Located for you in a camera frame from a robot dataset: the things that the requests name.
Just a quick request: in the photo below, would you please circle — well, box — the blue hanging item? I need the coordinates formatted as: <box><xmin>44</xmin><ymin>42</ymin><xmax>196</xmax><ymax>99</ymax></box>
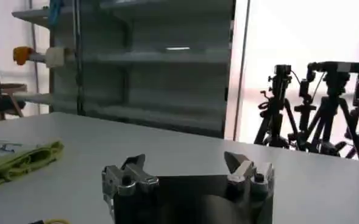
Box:
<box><xmin>47</xmin><ymin>0</ymin><xmax>65</xmax><ymax>29</ymax></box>

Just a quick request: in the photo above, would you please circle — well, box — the black tripod with wide camera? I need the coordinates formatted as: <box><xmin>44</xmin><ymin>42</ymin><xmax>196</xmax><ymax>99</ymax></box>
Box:
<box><xmin>294</xmin><ymin>60</ymin><xmax>359</xmax><ymax>161</ymax></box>

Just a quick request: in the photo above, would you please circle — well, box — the orange and white tool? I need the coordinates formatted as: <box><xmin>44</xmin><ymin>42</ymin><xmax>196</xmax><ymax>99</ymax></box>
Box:
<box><xmin>12</xmin><ymin>45</ymin><xmax>74</xmax><ymax>69</ymax></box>

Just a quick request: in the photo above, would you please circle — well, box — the white metal shelf rack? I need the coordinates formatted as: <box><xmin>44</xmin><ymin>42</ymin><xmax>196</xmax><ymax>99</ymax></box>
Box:
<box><xmin>12</xmin><ymin>0</ymin><xmax>236</xmax><ymax>139</ymax></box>

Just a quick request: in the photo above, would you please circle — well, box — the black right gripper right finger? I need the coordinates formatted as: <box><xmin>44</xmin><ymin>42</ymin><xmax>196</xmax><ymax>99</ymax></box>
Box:
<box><xmin>224</xmin><ymin>150</ymin><xmax>275</xmax><ymax>195</ymax></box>

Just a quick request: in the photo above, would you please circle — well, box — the dark metal pole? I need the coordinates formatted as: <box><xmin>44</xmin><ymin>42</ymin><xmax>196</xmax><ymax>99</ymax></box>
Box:
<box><xmin>72</xmin><ymin>0</ymin><xmax>86</xmax><ymax>116</ymax></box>

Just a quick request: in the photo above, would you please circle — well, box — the yellow ring item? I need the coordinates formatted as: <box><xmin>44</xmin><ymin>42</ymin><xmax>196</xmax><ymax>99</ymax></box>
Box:
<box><xmin>43</xmin><ymin>218</ymin><xmax>72</xmax><ymax>224</ymax></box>

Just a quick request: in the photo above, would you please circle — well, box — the lime green t-shirt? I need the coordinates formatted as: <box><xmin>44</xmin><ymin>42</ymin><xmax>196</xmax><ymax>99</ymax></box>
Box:
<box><xmin>0</xmin><ymin>133</ymin><xmax>65</xmax><ymax>194</ymax></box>

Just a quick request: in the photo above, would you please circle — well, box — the black tripod with small camera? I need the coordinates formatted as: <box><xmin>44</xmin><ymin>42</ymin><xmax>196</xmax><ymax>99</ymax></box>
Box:
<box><xmin>253</xmin><ymin>63</ymin><xmax>302</xmax><ymax>150</ymax></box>

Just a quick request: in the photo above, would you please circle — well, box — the brown wooden stool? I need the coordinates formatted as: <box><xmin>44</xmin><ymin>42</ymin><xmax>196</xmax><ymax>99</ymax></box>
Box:
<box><xmin>0</xmin><ymin>83</ymin><xmax>28</xmax><ymax>121</ymax></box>

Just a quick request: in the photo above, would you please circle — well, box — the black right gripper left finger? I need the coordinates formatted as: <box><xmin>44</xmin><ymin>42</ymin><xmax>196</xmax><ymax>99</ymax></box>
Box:
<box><xmin>101</xmin><ymin>153</ymin><xmax>160</xmax><ymax>197</ymax></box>

